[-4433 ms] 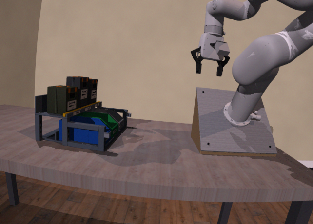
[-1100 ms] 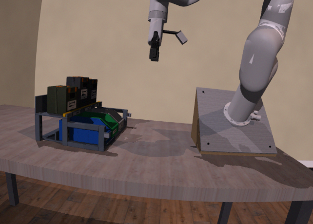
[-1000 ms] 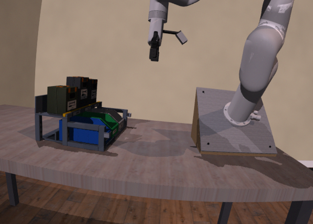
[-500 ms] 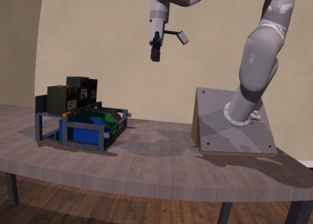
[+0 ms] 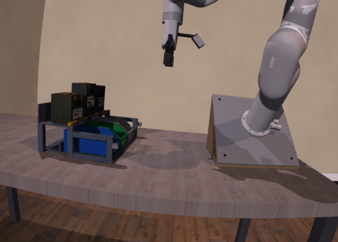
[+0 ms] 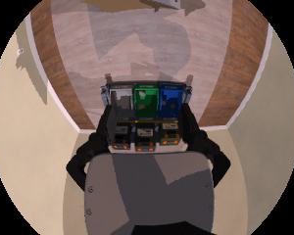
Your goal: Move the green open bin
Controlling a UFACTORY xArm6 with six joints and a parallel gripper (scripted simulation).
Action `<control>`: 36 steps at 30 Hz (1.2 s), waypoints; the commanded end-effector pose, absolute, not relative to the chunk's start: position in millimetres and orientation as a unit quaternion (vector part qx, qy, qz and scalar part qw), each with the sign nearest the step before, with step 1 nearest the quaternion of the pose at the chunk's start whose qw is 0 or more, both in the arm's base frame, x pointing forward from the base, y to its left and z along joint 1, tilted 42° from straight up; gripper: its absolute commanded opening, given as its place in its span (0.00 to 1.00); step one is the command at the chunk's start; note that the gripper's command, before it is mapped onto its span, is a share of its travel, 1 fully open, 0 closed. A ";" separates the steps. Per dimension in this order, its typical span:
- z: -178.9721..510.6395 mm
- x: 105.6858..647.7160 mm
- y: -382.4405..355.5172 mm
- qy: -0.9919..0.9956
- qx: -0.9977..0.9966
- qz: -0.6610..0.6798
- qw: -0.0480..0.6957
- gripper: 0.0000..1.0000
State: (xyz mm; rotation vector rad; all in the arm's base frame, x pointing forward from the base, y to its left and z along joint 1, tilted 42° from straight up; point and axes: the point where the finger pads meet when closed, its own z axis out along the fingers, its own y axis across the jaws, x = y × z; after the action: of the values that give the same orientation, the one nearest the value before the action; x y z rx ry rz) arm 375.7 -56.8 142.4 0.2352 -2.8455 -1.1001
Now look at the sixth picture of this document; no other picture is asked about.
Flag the grey metal shelf rack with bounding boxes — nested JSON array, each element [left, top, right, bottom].
[[100, 82, 193, 143]]

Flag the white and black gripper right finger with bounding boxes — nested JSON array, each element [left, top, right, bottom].
[[177, 103, 231, 188]]

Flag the green bin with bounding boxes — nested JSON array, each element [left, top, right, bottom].
[[134, 84, 159, 118]]

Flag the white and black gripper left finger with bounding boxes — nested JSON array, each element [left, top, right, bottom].
[[66, 105, 118, 192]]

